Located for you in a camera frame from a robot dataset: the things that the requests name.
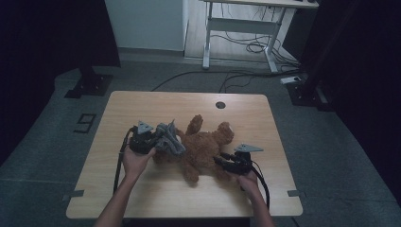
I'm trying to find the white power strip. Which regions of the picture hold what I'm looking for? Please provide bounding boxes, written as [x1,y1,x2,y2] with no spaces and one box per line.
[279,76,303,86]

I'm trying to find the white desk frame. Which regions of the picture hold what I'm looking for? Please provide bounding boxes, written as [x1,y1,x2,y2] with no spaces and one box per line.
[201,0,320,75]

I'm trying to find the grey tape piece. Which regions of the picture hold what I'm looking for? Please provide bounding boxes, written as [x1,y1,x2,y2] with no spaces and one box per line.
[287,189,307,199]
[61,189,85,202]

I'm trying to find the brown teddy bear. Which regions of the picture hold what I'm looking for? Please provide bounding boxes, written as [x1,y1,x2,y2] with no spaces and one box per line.
[152,113,236,184]

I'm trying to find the tangled black cables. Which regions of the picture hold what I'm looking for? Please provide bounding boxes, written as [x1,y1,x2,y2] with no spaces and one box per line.
[210,3,301,70]

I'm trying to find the dark curtain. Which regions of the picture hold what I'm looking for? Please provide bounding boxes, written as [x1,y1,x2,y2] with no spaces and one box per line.
[283,0,401,206]
[0,0,122,166]

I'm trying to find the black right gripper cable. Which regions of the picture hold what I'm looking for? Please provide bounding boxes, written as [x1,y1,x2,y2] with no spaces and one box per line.
[240,160,271,211]

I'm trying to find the person's right hand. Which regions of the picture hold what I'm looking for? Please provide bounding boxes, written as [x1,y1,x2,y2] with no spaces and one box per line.
[234,169,261,199]

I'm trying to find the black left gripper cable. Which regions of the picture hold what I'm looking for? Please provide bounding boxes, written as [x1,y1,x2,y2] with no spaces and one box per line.
[113,125,139,194]

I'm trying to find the grey fluffy cloth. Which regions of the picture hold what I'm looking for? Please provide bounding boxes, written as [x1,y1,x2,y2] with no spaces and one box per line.
[153,118,187,158]

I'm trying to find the black stand base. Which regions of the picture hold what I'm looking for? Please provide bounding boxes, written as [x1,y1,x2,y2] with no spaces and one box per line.
[286,79,336,113]
[64,65,114,99]

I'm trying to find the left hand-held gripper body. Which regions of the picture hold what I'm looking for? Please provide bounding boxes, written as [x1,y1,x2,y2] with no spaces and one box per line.
[129,120,159,156]

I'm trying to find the person's left hand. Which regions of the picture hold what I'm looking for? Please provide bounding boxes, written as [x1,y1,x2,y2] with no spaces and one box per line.
[121,146,157,182]

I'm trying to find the black floor tape mark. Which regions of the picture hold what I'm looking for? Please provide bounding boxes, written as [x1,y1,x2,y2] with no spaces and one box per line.
[73,113,97,134]

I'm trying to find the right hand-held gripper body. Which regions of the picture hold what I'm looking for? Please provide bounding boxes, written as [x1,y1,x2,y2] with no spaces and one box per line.
[224,143,265,176]

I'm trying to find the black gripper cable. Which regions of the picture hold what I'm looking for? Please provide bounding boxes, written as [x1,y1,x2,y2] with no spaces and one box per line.
[113,125,139,194]
[240,160,271,211]

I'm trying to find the black floor cable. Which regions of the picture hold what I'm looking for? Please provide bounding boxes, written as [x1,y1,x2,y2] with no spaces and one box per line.
[150,69,301,94]

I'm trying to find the white cabinet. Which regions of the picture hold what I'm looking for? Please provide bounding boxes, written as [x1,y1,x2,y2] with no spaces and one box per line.
[104,0,189,52]

